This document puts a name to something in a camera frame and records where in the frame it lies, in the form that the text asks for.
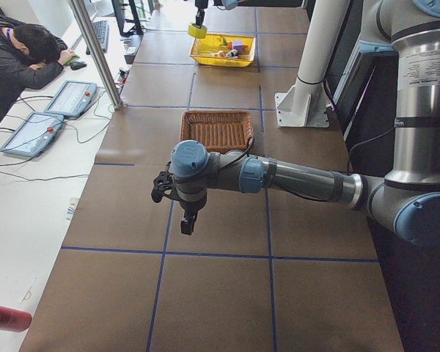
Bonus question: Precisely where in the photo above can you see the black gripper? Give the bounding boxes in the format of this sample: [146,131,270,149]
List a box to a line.
[177,188,207,235]
[194,0,206,26]

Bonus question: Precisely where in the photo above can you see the yellow tape roll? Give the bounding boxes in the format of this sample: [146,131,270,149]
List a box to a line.
[188,23,208,39]

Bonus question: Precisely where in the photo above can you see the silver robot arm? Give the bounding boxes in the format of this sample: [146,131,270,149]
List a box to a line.
[193,0,243,28]
[151,1,440,246]

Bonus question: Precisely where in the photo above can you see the yellow plastic woven basket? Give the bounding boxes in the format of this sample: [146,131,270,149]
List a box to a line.
[189,33,256,67]

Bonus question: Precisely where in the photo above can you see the brown wicker basket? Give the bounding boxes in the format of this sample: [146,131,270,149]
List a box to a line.
[180,110,254,153]

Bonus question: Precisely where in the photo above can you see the toy carrot with leaves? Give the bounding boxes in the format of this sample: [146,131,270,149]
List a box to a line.
[220,36,232,50]

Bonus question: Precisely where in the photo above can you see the toy croissant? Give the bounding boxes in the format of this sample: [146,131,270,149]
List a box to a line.
[209,51,225,58]

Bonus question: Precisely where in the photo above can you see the purple foam cube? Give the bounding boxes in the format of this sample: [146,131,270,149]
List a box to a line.
[230,40,244,55]

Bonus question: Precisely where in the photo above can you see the black keyboard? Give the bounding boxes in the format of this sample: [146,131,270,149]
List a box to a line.
[92,20,109,53]

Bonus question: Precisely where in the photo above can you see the black computer mouse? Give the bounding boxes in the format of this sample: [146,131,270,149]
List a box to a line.
[70,61,87,70]

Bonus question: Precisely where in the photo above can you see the upper teach pendant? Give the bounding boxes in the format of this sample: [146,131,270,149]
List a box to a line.
[44,80,97,118]

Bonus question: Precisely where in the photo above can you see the teach pendant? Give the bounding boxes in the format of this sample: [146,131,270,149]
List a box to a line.
[44,80,97,118]
[1,112,65,158]

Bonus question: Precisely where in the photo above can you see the lower teach pendant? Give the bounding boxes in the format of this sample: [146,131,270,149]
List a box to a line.
[1,112,65,158]

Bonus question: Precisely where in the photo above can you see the person in black jacket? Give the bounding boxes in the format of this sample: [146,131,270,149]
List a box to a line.
[0,15,76,122]

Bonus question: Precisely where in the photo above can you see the red cylinder bottle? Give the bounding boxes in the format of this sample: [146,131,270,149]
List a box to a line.
[0,306,32,332]

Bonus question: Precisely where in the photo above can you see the black camera cable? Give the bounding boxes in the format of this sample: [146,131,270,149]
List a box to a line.
[219,136,255,172]

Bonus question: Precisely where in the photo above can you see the aluminium frame post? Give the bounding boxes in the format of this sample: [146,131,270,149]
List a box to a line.
[67,0,122,110]

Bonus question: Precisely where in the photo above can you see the white pedestal column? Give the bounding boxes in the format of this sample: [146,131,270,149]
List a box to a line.
[275,0,350,128]

